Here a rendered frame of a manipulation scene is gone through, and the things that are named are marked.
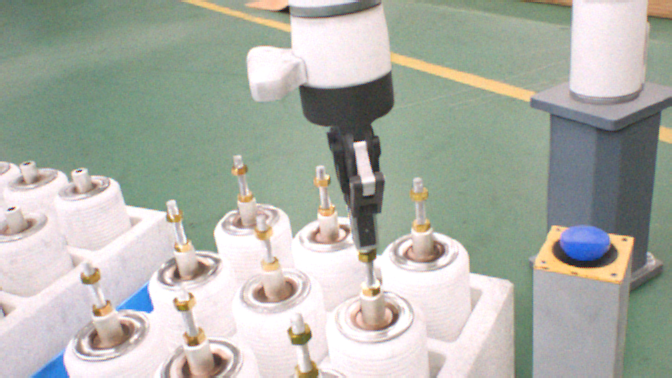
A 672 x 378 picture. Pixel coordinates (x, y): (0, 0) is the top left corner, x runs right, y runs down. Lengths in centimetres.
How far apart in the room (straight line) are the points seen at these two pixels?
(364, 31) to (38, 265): 62
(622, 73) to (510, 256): 38
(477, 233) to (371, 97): 76
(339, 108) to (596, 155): 54
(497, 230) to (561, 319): 64
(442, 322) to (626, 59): 44
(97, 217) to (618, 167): 74
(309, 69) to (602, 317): 32
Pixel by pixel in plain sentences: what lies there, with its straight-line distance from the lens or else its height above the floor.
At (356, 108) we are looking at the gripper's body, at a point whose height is 48.
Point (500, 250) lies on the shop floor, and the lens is 118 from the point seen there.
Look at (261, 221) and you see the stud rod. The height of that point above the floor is 34.
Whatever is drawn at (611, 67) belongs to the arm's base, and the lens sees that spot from 95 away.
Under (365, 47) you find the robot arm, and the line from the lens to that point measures 48.
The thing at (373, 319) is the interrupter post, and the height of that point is 26.
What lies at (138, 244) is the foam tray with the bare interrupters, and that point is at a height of 16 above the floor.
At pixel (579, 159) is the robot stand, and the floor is 22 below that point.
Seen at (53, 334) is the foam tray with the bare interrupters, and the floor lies 13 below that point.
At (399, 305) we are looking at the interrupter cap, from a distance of 64.
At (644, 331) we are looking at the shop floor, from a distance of 103.
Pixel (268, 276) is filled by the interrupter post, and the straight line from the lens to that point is 67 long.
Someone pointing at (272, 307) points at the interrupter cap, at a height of 25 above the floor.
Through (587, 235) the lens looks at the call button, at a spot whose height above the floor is 33.
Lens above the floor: 64
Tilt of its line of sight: 26 degrees down
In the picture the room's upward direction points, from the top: 8 degrees counter-clockwise
